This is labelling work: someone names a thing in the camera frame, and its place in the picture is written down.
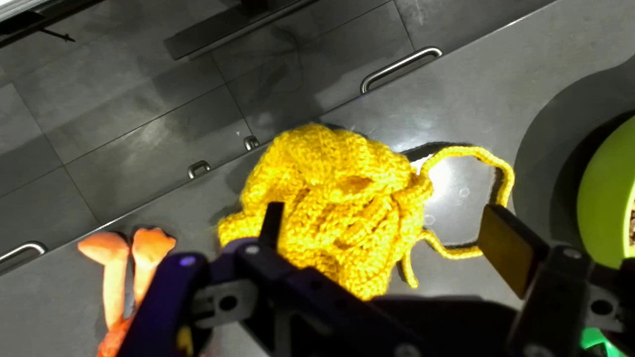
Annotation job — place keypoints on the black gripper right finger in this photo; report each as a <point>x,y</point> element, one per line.
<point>517,259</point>

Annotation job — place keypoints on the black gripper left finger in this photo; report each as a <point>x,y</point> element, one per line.
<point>265,305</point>

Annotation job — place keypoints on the yellow knitted cloth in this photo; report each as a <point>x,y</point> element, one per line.
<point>330,192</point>

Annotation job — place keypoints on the lime green bowl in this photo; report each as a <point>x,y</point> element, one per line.
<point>612,200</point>

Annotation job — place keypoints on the small metal cabinet latch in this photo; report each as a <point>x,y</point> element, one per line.
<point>199,170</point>
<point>251,142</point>

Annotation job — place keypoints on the orange pink plush toy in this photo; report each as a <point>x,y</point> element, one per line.
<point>116,265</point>

